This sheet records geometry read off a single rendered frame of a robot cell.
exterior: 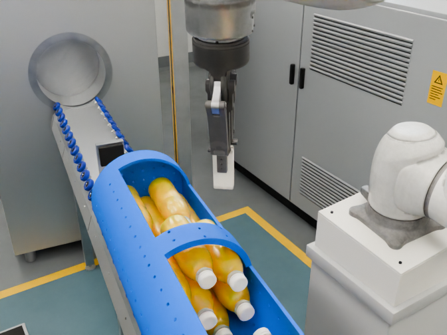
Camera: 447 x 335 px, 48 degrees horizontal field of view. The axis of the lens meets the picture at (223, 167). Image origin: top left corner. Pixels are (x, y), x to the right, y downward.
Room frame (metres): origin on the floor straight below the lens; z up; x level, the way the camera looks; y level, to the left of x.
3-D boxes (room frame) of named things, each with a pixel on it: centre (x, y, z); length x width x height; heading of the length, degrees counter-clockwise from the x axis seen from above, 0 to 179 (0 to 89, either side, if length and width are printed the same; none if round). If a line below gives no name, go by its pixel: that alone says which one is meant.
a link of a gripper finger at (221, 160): (0.65, 0.00, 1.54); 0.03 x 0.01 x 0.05; 172
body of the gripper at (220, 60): (0.66, 0.00, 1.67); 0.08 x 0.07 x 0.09; 172
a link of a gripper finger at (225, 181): (0.67, 0.00, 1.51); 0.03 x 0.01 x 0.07; 82
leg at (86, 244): (2.27, 0.76, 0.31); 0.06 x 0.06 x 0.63; 24
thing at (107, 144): (1.66, 0.41, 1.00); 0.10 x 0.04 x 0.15; 114
